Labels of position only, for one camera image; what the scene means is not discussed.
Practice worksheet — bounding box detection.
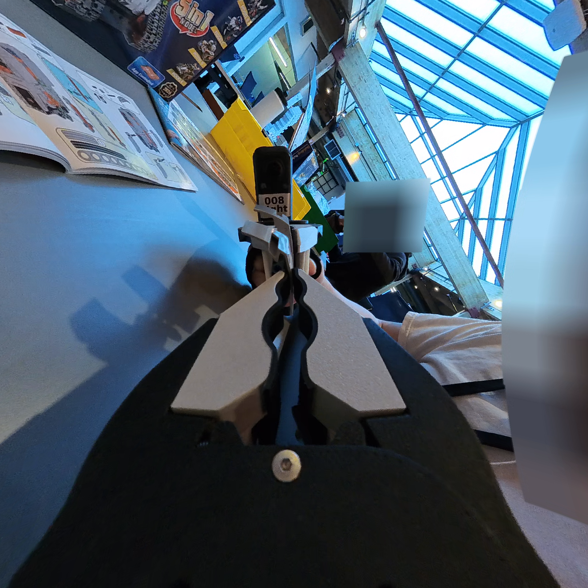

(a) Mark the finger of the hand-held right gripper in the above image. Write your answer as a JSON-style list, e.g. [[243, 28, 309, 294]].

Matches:
[[292, 225, 322, 253], [239, 212, 295, 273]]

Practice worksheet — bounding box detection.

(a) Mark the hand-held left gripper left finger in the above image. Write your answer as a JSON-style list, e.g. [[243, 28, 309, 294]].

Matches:
[[171, 271, 288, 443]]

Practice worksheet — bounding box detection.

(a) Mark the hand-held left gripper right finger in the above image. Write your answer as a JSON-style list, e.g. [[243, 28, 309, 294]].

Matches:
[[294, 268, 408, 439]]

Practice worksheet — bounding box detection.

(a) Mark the grey desk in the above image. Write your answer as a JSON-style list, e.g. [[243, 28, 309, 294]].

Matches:
[[0, 0, 295, 586]]

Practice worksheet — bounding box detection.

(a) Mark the person's right hand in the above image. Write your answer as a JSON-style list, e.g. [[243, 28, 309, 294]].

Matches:
[[305, 255, 341, 301]]

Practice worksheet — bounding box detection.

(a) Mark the green plastic bin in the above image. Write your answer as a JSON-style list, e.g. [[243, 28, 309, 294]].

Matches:
[[301, 186, 339, 253]]

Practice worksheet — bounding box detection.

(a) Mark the dark product box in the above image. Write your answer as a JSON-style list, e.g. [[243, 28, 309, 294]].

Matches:
[[294, 142, 320, 184]]

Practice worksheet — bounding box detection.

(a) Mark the yellow plastic bin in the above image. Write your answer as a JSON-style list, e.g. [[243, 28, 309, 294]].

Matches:
[[210, 98, 313, 221]]

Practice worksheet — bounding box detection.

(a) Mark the blue cover booklet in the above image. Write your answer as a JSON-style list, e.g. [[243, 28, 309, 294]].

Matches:
[[147, 87, 244, 203]]

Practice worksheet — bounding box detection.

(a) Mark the robot kit box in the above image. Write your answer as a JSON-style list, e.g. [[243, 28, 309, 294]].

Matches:
[[30, 0, 281, 102]]

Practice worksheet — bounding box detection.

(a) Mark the open instruction booklet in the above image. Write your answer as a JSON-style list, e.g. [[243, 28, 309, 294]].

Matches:
[[0, 14, 198, 191]]

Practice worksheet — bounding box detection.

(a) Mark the skylight window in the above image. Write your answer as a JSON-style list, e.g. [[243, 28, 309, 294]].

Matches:
[[367, 0, 575, 285]]

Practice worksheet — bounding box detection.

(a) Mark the black bag strap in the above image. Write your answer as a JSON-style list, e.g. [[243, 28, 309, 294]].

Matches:
[[441, 379, 515, 453]]

